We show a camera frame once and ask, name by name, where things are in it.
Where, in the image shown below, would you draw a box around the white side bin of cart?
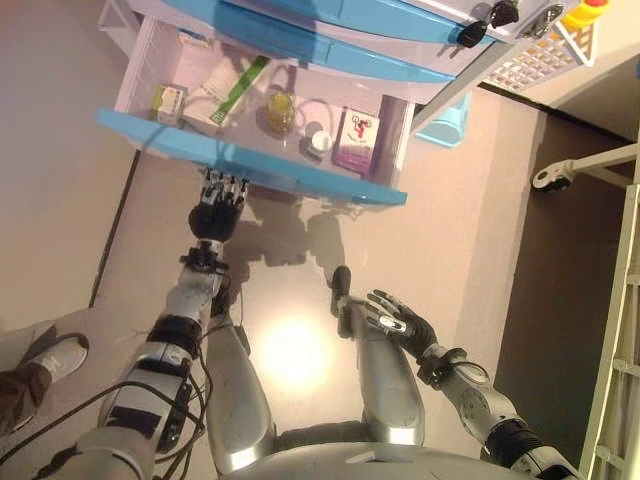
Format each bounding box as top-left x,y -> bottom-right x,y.
97,0 -> 146,44

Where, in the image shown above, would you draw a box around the brown trousers of person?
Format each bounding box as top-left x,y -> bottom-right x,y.
0,362 -> 54,436

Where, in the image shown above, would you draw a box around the white bed leg with caster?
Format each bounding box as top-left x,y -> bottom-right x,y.
530,144 -> 640,194

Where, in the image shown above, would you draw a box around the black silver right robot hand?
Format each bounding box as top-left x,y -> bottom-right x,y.
363,288 -> 440,361

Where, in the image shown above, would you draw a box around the clear bottle of yellow capsules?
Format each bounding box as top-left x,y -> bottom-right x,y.
264,89 -> 296,134

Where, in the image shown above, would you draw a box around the grey white sneaker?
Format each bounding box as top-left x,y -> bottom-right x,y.
9,332 -> 91,431

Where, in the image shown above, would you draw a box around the small green white medicine box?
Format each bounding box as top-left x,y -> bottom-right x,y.
151,83 -> 190,124

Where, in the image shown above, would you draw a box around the silver cart latch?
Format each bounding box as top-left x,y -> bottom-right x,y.
519,3 -> 566,39

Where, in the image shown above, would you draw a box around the white slatted frame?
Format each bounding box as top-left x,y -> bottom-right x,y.
578,183 -> 640,480

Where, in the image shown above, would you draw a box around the silver right robot leg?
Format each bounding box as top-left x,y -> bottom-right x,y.
329,264 -> 426,446

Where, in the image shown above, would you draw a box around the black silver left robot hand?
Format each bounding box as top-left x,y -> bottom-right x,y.
187,167 -> 251,245

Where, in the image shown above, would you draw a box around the pink box with red figure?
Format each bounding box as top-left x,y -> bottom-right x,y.
330,107 -> 382,174

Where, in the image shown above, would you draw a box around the long white green medicine box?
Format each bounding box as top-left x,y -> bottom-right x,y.
182,54 -> 271,130

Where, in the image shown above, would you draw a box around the black key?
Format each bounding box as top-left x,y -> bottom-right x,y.
457,19 -> 489,50
487,0 -> 521,29

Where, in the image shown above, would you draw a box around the small white lidded bottle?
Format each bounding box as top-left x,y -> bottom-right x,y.
302,124 -> 335,161

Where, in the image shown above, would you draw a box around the blue fronted white cart drawer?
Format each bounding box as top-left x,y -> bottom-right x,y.
97,17 -> 416,206

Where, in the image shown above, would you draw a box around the white lattice side basket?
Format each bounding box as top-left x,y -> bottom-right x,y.
482,19 -> 599,94

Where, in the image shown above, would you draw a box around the yellow sharps container red lid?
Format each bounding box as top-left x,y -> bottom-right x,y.
562,0 -> 611,29

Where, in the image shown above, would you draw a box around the grey robot torso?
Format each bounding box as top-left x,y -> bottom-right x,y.
219,419 -> 586,480

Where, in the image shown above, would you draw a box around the light blue plastic bin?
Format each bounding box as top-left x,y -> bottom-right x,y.
414,92 -> 474,151

